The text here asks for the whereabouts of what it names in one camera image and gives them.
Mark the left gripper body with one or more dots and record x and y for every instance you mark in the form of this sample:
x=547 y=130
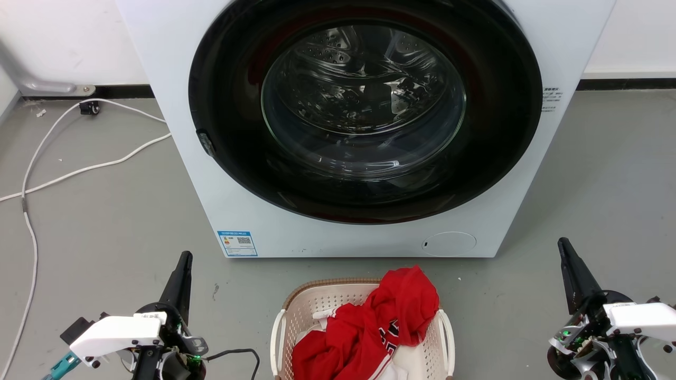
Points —
x=116 y=333

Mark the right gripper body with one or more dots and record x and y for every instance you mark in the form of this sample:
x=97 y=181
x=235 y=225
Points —
x=639 y=319

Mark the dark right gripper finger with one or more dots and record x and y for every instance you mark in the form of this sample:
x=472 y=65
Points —
x=578 y=277

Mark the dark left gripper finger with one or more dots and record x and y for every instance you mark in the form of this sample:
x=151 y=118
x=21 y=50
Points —
x=178 y=287

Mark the cream plastic laundry basket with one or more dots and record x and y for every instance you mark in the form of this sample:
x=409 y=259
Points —
x=317 y=301

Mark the teal plastic connector piece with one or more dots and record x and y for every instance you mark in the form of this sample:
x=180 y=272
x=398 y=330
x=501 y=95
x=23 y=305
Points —
x=62 y=366

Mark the blue energy label sticker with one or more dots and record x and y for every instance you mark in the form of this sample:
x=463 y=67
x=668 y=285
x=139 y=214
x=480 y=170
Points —
x=237 y=243

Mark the white front-load washing machine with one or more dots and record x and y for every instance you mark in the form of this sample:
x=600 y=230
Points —
x=211 y=211

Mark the round white filter cover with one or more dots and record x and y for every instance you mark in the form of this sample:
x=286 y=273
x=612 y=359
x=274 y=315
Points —
x=449 y=244

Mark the round black washer door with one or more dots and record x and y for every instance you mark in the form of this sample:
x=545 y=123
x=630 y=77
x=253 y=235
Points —
x=232 y=158

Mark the small printed text label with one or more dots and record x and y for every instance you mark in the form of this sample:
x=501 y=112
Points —
x=550 y=99

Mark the red jersey garment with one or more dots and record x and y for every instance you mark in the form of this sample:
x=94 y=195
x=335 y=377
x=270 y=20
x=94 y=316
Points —
x=369 y=327

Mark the steel washer drum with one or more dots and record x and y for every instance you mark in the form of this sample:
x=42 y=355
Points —
x=364 y=79

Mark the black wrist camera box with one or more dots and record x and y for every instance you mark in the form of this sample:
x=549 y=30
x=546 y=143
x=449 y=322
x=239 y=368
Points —
x=76 y=330

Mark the small black wall plug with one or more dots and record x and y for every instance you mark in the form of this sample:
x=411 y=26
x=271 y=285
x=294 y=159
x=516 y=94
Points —
x=90 y=107

